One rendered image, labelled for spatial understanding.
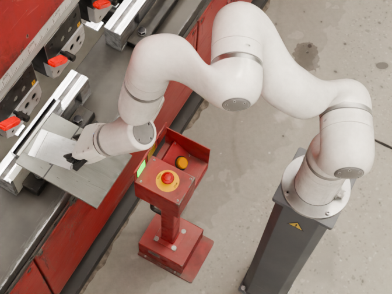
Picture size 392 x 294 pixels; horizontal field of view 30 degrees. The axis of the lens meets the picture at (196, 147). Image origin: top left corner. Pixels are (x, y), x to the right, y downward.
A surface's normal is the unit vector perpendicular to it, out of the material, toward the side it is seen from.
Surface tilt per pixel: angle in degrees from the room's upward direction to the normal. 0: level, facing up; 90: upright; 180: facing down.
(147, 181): 0
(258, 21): 43
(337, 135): 31
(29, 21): 90
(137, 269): 0
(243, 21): 8
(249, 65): 23
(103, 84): 0
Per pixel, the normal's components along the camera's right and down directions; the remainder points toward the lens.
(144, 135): 0.63, -0.12
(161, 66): -0.22, 0.62
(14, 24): 0.87, 0.46
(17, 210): 0.04, -0.43
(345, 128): -0.23, -0.43
